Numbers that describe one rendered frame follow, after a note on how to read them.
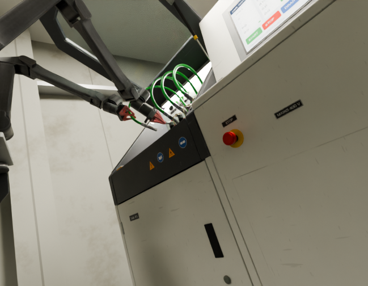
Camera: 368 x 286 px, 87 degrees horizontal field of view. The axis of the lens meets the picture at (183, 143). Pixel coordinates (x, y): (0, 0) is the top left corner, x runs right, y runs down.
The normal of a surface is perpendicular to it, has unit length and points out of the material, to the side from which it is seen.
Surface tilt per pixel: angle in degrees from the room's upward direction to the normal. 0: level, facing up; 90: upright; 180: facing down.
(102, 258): 90
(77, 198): 90
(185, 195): 90
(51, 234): 90
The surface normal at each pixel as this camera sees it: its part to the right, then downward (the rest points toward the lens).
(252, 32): -0.75, -0.19
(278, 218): -0.69, 0.03
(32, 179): 0.52, -0.42
